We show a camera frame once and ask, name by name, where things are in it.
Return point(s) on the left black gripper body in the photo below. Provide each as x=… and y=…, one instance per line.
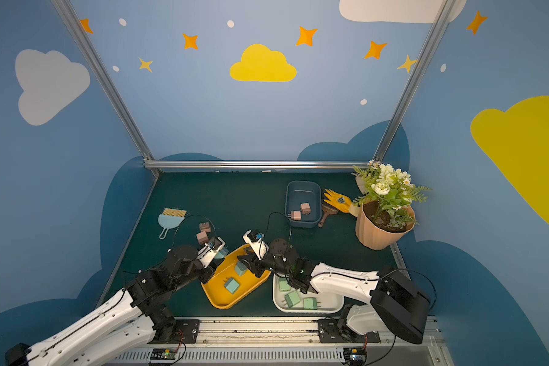
x=208, y=264

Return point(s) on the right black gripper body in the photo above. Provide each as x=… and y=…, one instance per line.
x=254, y=260

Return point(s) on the pink plug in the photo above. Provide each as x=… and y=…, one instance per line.
x=305, y=208
x=205, y=227
x=296, y=215
x=202, y=238

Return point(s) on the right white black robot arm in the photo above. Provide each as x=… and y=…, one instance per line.
x=389, y=294

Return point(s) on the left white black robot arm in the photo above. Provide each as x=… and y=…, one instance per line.
x=134, y=316

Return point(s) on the white plastic tray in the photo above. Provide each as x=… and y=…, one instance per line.
x=328, y=303

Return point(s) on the yellow plastic tray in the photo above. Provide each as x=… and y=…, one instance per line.
x=218, y=296

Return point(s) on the brown wooden brush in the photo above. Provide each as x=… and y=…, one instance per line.
x=327, y=210

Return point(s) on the dark blue plastic bin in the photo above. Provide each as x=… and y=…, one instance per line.
x=304, y=191

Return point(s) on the yellow work glove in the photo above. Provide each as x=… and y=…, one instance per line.
x=340, y=202

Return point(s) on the potted white flower plant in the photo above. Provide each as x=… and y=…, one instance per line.
x=386, y=207

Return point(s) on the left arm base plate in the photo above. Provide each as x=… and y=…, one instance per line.
x=183, y=331

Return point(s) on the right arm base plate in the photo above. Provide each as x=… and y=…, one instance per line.
x=330, y=331

